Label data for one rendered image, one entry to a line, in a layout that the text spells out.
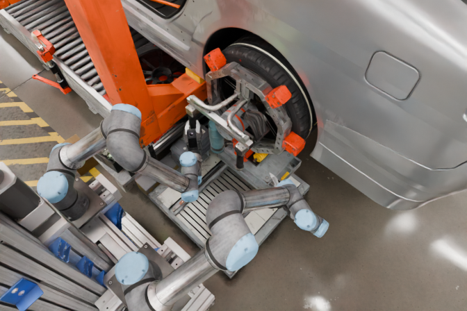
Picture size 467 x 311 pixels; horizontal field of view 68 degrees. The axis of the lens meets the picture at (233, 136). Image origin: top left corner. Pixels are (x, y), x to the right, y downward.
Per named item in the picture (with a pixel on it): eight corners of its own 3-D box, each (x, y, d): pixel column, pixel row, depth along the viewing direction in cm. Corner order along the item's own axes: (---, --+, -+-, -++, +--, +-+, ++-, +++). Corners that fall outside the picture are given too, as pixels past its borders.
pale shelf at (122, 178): (145, 169, 215) (144, 166, 212) (124, 187, 208) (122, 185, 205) (104, 130, 231) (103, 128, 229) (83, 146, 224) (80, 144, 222)
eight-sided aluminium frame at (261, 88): (283, 162, 200) (298, 101, 155) (276, 169, 197) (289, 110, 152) (216, 111, 220) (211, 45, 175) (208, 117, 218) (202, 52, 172)
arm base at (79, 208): (67, 228, 153) (58, 220, 145) (48, 207, 159) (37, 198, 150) (95, 204, 160) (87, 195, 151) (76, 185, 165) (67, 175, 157)
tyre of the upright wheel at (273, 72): (292, 140, 228) (354, 103, 167) (269, 163, 218) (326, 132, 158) (224, 66, 228) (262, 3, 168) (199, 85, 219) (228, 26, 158)
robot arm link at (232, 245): (140, 292, 131) (247, 210, 116) (154, 332, 124) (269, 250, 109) (115, 296, 122) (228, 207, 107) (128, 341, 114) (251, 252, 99)
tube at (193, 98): (241, 97, 175) (242, 82, 166) (215, 119, 167) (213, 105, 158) (216, 80, 181) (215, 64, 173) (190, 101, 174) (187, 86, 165)
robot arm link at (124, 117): (38, 178, 148) (119, 127, 122) (46, 148, 156) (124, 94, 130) (64, 187, 156) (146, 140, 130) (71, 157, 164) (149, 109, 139)
